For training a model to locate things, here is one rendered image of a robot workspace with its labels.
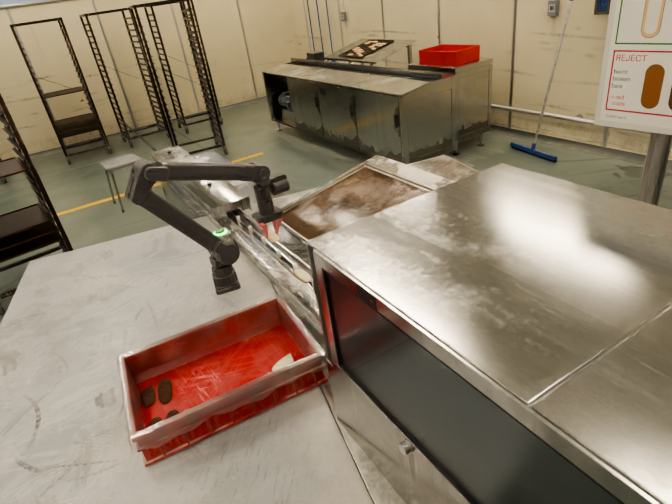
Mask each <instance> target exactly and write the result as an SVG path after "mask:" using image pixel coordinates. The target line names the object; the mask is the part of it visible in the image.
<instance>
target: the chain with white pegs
mask: <svg viewBox="0 0 672 504"><path fill-rule="evenodd" d="M118 119H119V120H120V121H121V122H122V123H123V124H125V125H126V126H127V127H128V128H129V129H130V130H131V131H133V132H134V133H135V134H136V135H137V136H138V137H139V138H141V139H142V140H143V141H144V142H145V143H146V144H147V145H148V146H150V147H151V148H152V149H153V150H154V151H157V149H155V148H154V147H153V146H152V145H151V144H150V143H148V142H147V141H146V140H145V139H144V138H143V137H141V136H140V135H139V134H138V133H137V132H136V131H134V130H133V129H132V128H131V127H130V126H129V125H127V124H126V123H125V122H124V121H123V120H122V119H120V118H118ZM227 213H228V214H230V215H231V216H232V217H233V218H234V219H235V220H236V221H238V222H239V223H240V224H241V225H242V226H243V227H244V228H246V229H247V230H248V231H249V232H250V233H251V234H253V235H254V236H255V237H256V238H257V239H258V240H259V241H261V242H262V243H263V244H264V245H265V246H266V247H267V248H269V249H270V250H271V251H272V252H273V253H274V254H276V255H277V256H278V257H279V258H280V259H281V260H282V261H284V262H285V263H286V264H287V265H288V266H289V267H291V268H292V269H293V270H295V269H298V267H297V264H296V263H295V264H293V266H292V265H291V264H289V263H288V262H287V261H286V260H285V259H284V258H282V257H281V252H280V250H279V249H278V250H276V252H275V251H274V250H273V249H272V248H271V247H270V246H268V245H267V244H266V240H265V237H261V239H260V238H259V237H258V236H257V235H256V234H254V233H253V230H252V226H248V228H247V227H246V226H245V225H244V224H243V223H242V222H241V220H240V216H236V217H235V216H233V215H232V214H231V213H230V211H229V212H227Z"/></svg>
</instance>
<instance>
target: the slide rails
mask: <svg viewBox="0 0 672 504"><path fill-rule="evenodd" d="M230 212H231V213H233V214H234V215H235V216H240V220H241V221H242V222H243V223H244V224H246V225H247V226H252V230H253V231H254V232H255V233H256V234H257V235H258V236H260V237H265V240H266V242H267V243H268V244H269V245H270V246H271V247H273V248H274V249H275V250H278V249H279V250H280V252H281V255H282V256H283V257H284V258H285V259H287V260H288V261H289V262H290V263H291V264H292V265H293V264H295V263H296V264H297V267H298V269H302V270H304V271H305V272H307V273H308V274H309V275H310V276H311V281H312V280H313V279H312V274H311V272H309V271H308V270H307V269H306V268H305V267H303V266H302V265H301V264H300V263H299V262H297V261H296V260H295V259H294V258H293V257H291V256H290V255H289V254H288V253H286V252H285V251H284V250H283V249H282V248H280V247H279V246H278V245H277V244H276V243H274V242H273V241H271V240H269V239H267V238H266V236H265V235H264V234H263V233H262V232H261V231H260V230H259V229H257V228H256V227H255V226H254V225H253V224H251V223H250V222H249V221H248V220H247V219H245V218H244V217H243V216H242V215H240V214H239V213H238V212H237V211H236V210H232V211H230ZM227 216H228V217H229V218H230V219H231V220H232V221H233V222H234V223H236V224H237V225H238V226H239V227H240V228H241V229H242V230H243V231H245V232H246V233H247V234H248V235H249V236H250V237H251V238H252V239H254V240H255V241H256V242H257V243H258V244H259V245H260V246H261V247H263V248H264V249H265V250H266V251H267V252H268V253H269V254H270V255H272V256H273V257H274V258H275V259H276V260H277V261H278V262H280V263H281V264H282V265H283V266H284V267H285V268H286V269H287V270H289V271H290V272H291V273H292V274H293V275H294V276H295V277H296V278H298V277H297V276H296V275H295V274H294V270H293V269H292V268H291V267H289V266H288V265H287V264H286V263H285V262H284V261H282V260H281V259H280V258H279V257H278V256H277V255H276V254H274V253H273V252H272V251H271V250H270V249H269V248H267V247H266V246H265V245H264V244H263V243H262V242H261V241H259V240H258V239H257V238H256V237H255V236H254V235H253V234H251V233H250V232H249V231H248V230H247V229H246V228H244V227H243V226H242V225H241V224H240V223H239V222H238V221H236V220H235V219H234V218H233V217H232V216H231V215H230V214H228V213H227ZM298 279H299V278H298ZM299 280H300V279H299ZM300 281H301V280H300ZM301 282H302V283H303V284H304V285H305V286H307V287H308V288H309V289H310V290H311V291H312V292H313V293H315V290H314V287H312V286H311V285H310V284H309V283H308V282H303V281H301Z"/></svg>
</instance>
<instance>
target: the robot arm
mask: <svg viewBox="0 0 672 504"><path fill-rule="evenodd" d="M156 181H161V182H168V181H251V182H253V183H256V185H254V187H253V188H254V192H255V197H256V201H257V206H258V210H259V211H258V212H255V213H252V214H251V215H252V218H253V219H255V222H256V223H257V224H258V225H259V227H260V228H261V229H262V231H263V233H264V235H265V236H266V238H267V239H268V229H267V224H266V223H269V222H272V223H273V227H274V230H275V233H276V234H277V235H278V232H279V227H280V225H281V222H282V216H281V215H279V214H283V210H282V209H280V208H279V207H277V206H274V205H273V200H272V195H274V196H275V195H278V194H280V193H283V192H285V191H288V190H289V189H290V184H289V181H288V179H287V176H286V175H285V174H282V173H276V174H272V175H270V169H269V168H268V167H267V166H264V165H262V164H259V163H256V162H245V163H211V162H171V161H160V160H156V161H147V160H145V159H139V160H137V161H135V162H134V164H133V167H132V169H131V171H130V175H129V179H128V183H127V187H126V191H125V197H127V198H128V199H130V200H131V201H132V202H133V203H134V204H136V205H137V206H138V205H139V206H141V207H143V208H144V209H146V210H147V211H149V212H150V213H152V214H154V215H155V216H157V217H158V218H160V219H161V220H163V221H164V222H166V223H167V224H169V225H170V226H172V227H173V228H175V229H177V230H178V231H180V232H181V233H183V234H184V235H186V236H187V237H189V238H190V239H192V240H193V241H195V242H196V243H198V244H200V245H201V246H203V247H204V248H206V249H207V250H208V252H209V253H210V255H211V256H210V257H209V260H210V263H211V265H212V267H211V269H212V272H213V273H212V278H213V282H214V286H215V290H216V293H217V295H221V294H224V293H228V292H231V291H234V290H238V289H240V288H241V285H240V283H239V280H238V277H237V274H236V271H235V269H234V267H233V266H232V264H234V263H235V262H236V261H237V260H238V258H239V256H240V250H239V248H238V247H237V246H236V245H235V244H234V243H232V242H230V241H228V240H227V239H225V238H224V237H222V236H216V235H215V234H213V233H212V232H210V231H209V230H208V229H206V228H205V227H203V226H202V225H200V224H199V223H197V222H196V221H194V220H193V219H192V218H190V217H189V216H187V215H186V214H184V213H183V212H181V211H180V210H178V209H177V208H176V207H174V206H173V205H171V204H170V203H168V202H167V201H165V200H164V199H163V198H161V197H160V196H158V195H157V194H155V193H154V192H153V191H151V190H150V189H151V188H152V187H153V185H154V184H155V183H156ZM271 194H272V195H271Z"/></svg>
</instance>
